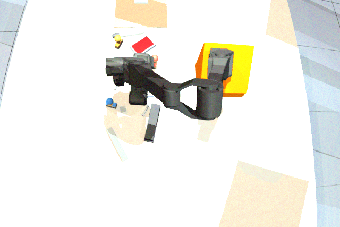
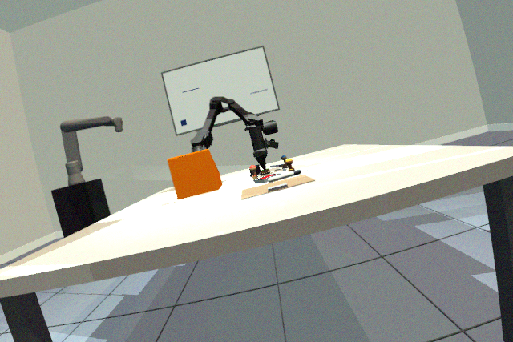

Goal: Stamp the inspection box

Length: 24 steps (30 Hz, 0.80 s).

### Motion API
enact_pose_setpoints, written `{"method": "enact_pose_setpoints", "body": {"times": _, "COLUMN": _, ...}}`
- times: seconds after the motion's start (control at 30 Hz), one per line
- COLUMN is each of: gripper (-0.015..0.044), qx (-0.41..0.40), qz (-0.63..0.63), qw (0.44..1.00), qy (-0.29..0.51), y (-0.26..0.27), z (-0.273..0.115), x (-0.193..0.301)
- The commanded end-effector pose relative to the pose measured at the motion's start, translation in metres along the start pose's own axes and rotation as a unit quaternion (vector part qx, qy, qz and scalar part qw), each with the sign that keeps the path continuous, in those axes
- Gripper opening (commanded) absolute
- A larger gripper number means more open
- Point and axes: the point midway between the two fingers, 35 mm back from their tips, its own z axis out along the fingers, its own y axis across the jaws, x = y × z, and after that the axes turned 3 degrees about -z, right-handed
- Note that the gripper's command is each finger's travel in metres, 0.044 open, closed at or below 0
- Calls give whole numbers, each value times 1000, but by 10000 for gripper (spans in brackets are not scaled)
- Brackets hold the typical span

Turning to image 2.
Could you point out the yellow rubber stamp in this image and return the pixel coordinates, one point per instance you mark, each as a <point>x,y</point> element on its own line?
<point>290,162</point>

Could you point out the blue rubber stamp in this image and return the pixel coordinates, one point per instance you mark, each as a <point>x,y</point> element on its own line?
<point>283,157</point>

